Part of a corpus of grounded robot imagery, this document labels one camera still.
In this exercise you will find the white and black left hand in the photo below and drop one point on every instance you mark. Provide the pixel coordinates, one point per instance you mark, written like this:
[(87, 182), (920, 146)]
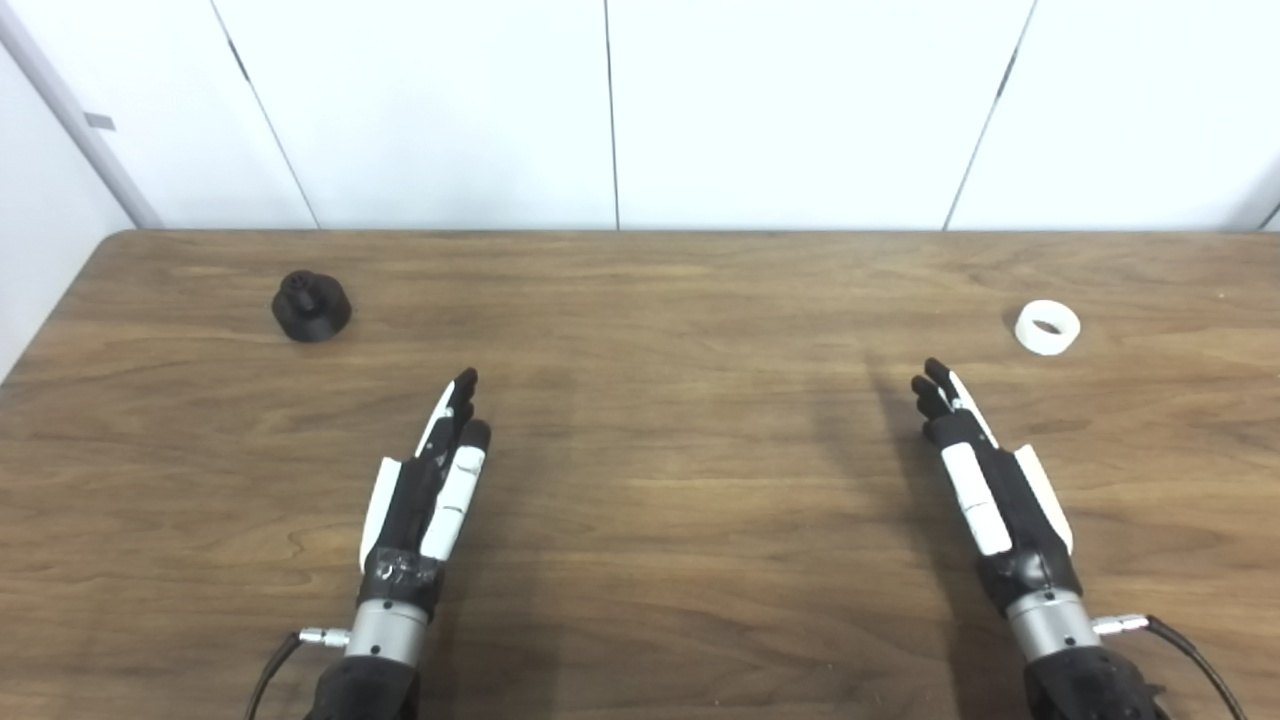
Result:
[(405, 510)]

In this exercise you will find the white and black right hand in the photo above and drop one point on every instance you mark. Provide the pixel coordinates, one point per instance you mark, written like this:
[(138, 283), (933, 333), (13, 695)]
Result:
[(1020, 510)]

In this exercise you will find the round black part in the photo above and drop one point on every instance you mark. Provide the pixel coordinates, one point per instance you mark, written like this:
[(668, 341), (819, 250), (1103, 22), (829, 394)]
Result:
[(312, 312)]

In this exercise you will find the grey wall corner post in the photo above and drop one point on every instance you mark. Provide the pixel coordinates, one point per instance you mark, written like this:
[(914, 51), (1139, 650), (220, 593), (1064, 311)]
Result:
[(70, 105)]

